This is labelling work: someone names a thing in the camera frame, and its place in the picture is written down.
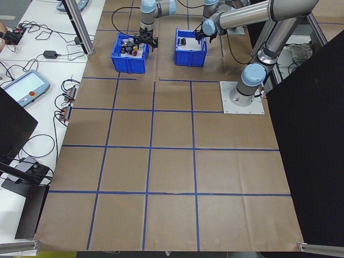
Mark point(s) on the blue battery bin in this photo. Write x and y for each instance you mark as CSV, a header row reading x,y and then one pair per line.
x,y
188,57

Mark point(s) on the blue push-button bin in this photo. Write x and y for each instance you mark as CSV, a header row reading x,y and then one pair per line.
x,y
129,65

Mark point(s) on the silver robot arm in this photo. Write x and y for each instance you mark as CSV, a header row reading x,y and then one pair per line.
x,y
147,21
278,35

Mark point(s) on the black cylinders in far bin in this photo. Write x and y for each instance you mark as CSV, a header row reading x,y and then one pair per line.
x,y
192,45

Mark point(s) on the pile of small mixed parts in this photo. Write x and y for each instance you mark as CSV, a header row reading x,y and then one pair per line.
x,y
141,54

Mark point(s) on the black power adapter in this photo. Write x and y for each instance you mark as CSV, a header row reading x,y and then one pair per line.
x,y
50,54
78,41

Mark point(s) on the light blue teach pendant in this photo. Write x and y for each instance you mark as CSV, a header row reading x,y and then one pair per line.
x,y
27,86
59,6

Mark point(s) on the small black red adapter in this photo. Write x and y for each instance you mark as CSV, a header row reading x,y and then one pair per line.
x,y
66,113
71,93

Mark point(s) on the black red circuit board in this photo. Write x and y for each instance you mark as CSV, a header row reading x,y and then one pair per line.
x,y
15,34

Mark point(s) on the black flat panel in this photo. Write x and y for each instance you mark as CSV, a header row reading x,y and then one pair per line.
x,y
13,126

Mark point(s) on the black flat board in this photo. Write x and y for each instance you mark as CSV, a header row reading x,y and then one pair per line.
x,y
29,215

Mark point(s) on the aluminium profile bar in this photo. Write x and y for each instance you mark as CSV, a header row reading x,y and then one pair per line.
x,y
18,247
322,250

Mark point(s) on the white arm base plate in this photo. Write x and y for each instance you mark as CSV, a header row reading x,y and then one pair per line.
x,y
225,107
239,31

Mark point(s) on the aluminium profile post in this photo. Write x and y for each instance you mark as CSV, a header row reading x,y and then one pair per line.
x,y
82,29

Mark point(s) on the aluminium frame bar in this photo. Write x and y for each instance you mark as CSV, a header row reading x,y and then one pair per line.
x,y
276,74
317,29

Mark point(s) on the black frame cover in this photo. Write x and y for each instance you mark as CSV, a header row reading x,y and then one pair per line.
x,y
309,147

